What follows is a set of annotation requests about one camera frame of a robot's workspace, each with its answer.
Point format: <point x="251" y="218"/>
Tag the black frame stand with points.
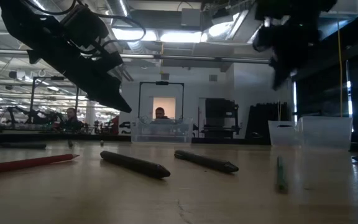
<point x="162" y="83"/>
<point x="56" y="78"/>

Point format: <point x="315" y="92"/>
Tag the metal ventilation hood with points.
<point x="225" y="29"/>

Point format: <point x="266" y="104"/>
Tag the black equipment cart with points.
<point x="219" y="109"/>

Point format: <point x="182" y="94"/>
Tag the ceiling light panel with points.
<point x="129" y="35"/>
<point x="180" y="37"/>

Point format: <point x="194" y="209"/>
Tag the black pen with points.
<point x="135" y="165"/>
<point x="207" y="161"/>

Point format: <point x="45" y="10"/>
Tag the person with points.
<point x="160" y="112"/>
<point x="71" y="123"/>

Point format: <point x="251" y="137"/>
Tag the round spiral ventilation duct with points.
<point x="120" y="7"/>

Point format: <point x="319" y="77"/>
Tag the green marker pen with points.
<point x="281" y="177"/>

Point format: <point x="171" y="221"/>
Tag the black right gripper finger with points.
<point x="283" y="74"/>

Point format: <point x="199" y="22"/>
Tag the horizontal metal pipe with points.
<point x="197" y="58"/>

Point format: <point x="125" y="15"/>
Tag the black background robot arm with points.
<point x="124" y="126"/>

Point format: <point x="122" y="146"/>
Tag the black folded panels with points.
<point x="263" y="121"/>

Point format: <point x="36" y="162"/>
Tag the black background robot station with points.
<point x="33" y="117"/>

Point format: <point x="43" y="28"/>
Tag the red pencil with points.
<point x="26" y="163"/>

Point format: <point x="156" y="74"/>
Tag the clear plastic bin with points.
<point x="163" y="133"/>

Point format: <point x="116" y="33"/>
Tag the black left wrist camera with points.
<point x="84" y="26"/>

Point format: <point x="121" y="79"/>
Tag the grey ceiling box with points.
<point x="191" y="17"/>

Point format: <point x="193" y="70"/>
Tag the small white plastic bin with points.
<point x="283" y="135"/>

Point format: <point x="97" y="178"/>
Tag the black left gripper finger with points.
<point x="110" y="93"/>

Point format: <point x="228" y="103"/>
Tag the large white plastic bin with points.
<point x="325" y="133"/>

